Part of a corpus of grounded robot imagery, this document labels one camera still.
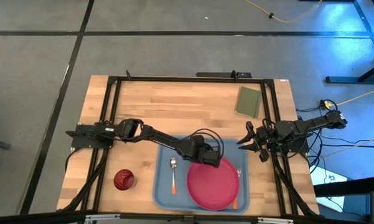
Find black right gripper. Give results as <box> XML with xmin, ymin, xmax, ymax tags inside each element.
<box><xmin>236</xmin><ymin>121</ymin><xmax>281</xmax><ymax>164</ymax></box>

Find metal fork orange handle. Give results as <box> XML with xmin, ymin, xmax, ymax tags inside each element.
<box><xmin>232</xmin><ymin>166</ymin><xmax>243</xmax><ymax>210</ymax></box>

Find metal spoon orange handle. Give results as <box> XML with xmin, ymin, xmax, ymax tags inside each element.
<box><xmin>169</xmin><ymin>156</ymin><xmax>178</xmax><ymax>195</ymax></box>

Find red plastic plate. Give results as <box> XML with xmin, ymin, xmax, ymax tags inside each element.
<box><xmin>186</xmin><ymin>157</ymin><xmax>241</xmax><ymax>212</ymax></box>

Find red faceted plastic cup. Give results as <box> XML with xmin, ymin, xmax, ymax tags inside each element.
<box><xmin>113</xmin><ymin>169</ymin><xmax>138</xmax><ymax>192</ymax></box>

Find blue plastic tray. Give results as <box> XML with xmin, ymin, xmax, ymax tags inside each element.
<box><xmin>152</xmin><ymin>136</ymin><xmax>250</xmax><ymax>216</ymax></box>

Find green notebook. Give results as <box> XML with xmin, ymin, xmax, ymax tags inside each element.
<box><xmin>235</xmin><ymin>85</ymin><xmax>263</xmax><ymax>119</ymax></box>

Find dark desk corner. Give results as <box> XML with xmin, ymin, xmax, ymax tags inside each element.
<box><xmin>313</xmin><ymin>176</ymin><xmax>374</xmax><ymax>224</ymax></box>

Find black metal stand legs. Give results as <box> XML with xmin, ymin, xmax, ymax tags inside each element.
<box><xmin>325</xmin><ymin>0</ymin><xmax>374</xmax><ymax>85</ymax></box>

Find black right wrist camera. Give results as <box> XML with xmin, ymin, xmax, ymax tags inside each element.
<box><xmin>256</xmin><ymin>127</ymin><xmax>269</xmax><ymax>141</ymax></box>

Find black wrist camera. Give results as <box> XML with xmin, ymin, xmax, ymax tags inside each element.
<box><xmin>202</xmin><ymin>151</ymin><xmax>222</xmax><ymax>169</ymax></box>
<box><xmin>256</xmin><ymin>127</ymin><xmax>269</xmax><ymax>141</ymax></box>

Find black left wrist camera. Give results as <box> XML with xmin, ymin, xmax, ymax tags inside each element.
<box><xmin>202</xmin><ymin>151</ymin><xmax>222</xmax><ymax>169</ymax></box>

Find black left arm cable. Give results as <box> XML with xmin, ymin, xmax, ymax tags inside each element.
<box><xmin>191</xmin><ymin>128</ymin><xmax>225</xmax><ymax>157</ymax></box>

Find black cable bundle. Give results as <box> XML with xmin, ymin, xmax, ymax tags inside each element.
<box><xmin>61</xmin><ymin>147</ymin><xmax>109</xmax><ymax>213</ymax></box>
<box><xmin>271</xmin><ymin>152</ymin><xmax>319</xmax><ymax>218</ymax></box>

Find black metal table frame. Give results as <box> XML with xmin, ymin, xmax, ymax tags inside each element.
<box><xmin>80</xmin><ymin>70</ymin><xmax>320</xmax><ymax>224</ymax></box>

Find yellow floor cable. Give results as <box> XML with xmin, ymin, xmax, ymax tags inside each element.
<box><xmin>245</xmin><ymin>0</ymin><xmax>324</xmax><ymax>24</ymax></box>

